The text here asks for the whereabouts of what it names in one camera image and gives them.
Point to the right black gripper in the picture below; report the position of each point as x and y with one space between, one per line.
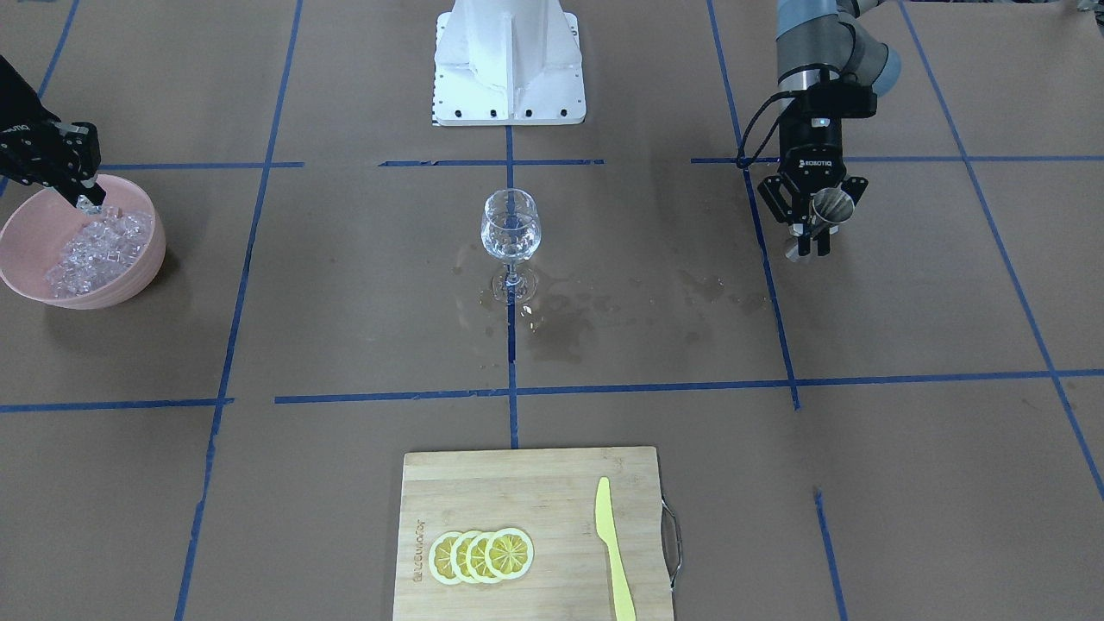
26 142

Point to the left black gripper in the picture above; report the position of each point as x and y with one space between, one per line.
815 145

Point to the clear ice cube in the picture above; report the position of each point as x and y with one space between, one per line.
88 206

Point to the steel cocktail jigger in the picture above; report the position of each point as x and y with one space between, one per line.
813 239

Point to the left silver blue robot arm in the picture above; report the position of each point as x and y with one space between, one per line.
829 70

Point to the pile of clear ice cubes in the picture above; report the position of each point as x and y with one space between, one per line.
101 252

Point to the clear wine glass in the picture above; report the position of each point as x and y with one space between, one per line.
511 232

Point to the pink ribbed bowl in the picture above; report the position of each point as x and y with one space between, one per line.
36 234

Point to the yellow plastic knife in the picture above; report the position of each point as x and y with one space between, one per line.
622 605

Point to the lemon slice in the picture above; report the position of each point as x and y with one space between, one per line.
441 565
475 558
458 558
510 554

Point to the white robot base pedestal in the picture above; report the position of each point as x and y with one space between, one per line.
508 63

